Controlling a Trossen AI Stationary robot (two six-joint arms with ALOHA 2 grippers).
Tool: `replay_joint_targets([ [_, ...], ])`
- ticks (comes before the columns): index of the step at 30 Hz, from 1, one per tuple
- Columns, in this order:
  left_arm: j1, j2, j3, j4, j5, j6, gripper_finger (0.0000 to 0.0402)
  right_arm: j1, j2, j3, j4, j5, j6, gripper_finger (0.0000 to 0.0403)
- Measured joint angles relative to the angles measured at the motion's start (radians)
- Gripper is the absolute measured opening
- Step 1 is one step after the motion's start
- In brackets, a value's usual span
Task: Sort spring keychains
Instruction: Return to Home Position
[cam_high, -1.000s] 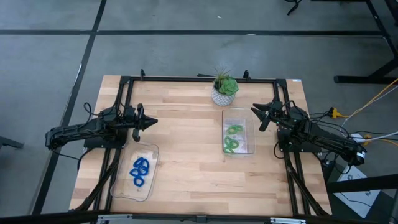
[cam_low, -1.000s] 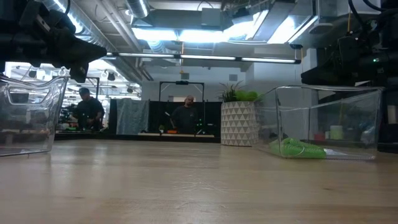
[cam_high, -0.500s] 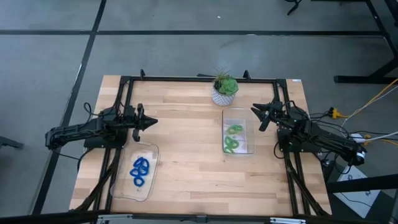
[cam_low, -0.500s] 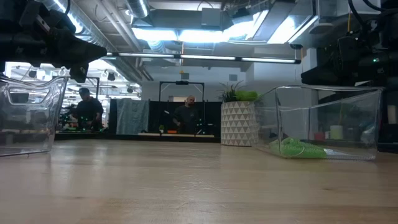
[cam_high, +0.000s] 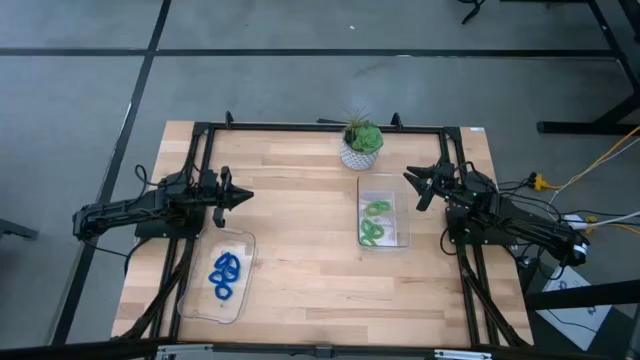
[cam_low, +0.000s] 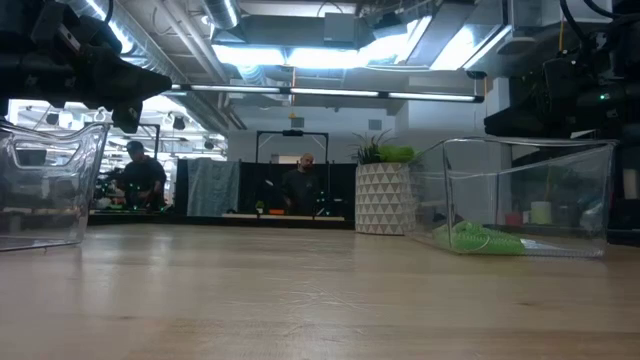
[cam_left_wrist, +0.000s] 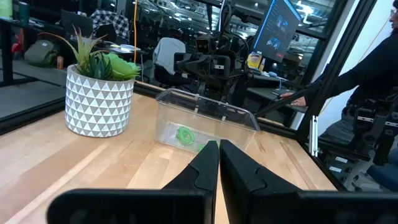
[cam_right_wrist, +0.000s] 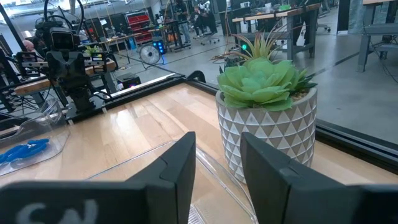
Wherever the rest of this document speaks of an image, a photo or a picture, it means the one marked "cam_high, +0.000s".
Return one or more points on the clear plastic bin straight walls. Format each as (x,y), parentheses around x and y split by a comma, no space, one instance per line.
(400,200)

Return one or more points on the black furniture foot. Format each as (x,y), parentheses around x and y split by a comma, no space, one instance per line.
(17,230)

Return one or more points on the succulent in white patterned pot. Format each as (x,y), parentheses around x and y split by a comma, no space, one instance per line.
(361,145)

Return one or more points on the white power strip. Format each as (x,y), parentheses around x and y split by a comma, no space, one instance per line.
(575,220)

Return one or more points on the clear plastic bin rounded corners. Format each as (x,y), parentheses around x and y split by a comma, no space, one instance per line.
(200,300)

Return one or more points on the black camera rig beam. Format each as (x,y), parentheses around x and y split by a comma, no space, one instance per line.
(75,350)

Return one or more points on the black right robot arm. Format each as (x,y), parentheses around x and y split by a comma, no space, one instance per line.
(525,225)

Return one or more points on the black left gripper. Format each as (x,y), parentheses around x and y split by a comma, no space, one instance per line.
(215,192)

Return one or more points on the black stand beam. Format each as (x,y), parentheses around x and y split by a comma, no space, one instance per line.
(575,299)

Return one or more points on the white cardboard box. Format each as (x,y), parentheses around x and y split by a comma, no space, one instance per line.
(580,325)

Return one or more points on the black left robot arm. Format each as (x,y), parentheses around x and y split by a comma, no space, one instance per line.
(125,210)

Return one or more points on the black desk frame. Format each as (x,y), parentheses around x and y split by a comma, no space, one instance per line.
(575,128)

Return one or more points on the office chair base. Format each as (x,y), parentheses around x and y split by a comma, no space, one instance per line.
(472,12)

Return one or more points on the black aluminium table frame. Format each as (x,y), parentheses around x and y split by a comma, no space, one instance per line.
(300,127)

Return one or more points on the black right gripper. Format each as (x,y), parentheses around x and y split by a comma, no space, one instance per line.
(445,180)

